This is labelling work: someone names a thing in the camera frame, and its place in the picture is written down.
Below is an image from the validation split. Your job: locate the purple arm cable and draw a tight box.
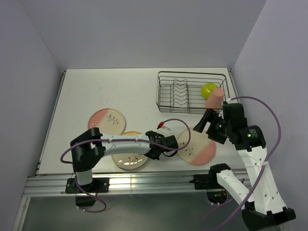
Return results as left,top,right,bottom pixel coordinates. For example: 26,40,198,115
60,117,192,213
201,96,282,231

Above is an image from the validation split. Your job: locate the pink cream plate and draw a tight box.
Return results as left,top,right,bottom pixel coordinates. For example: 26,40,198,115
88,108,126,135
178,128,216,166

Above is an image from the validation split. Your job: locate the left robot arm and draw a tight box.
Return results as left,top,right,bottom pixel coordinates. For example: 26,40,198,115
70,128,179,192

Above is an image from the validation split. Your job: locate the aluminium table rail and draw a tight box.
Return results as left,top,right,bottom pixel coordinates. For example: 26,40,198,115
23,168,276,197

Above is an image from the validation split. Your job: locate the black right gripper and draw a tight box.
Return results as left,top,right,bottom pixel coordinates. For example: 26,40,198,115
192,107,231,144

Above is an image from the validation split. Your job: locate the pink cup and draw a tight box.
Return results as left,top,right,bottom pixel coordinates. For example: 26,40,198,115
205,88,224,110

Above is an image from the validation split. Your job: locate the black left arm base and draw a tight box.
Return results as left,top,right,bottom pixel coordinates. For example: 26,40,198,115
65,178,110,194

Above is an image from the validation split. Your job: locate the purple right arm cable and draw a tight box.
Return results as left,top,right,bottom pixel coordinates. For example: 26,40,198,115
201,96,282,231

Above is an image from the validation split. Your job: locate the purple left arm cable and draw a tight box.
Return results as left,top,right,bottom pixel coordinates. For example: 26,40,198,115
60,117,192,213

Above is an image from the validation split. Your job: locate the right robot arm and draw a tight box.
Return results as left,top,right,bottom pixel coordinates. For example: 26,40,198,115
193,103,296,231

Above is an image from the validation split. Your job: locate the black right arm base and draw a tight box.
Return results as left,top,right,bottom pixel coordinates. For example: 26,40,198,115
189,174,217,190

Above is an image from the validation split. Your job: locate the green ceramic bowl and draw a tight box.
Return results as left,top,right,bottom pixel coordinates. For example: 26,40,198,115
200,83,218,100

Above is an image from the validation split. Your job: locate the yellow cream plate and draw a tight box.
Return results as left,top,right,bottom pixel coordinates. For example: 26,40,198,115
111,141,150,171

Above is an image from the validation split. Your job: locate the wire dish rack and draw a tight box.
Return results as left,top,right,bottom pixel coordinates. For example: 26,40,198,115
156,71,230,114

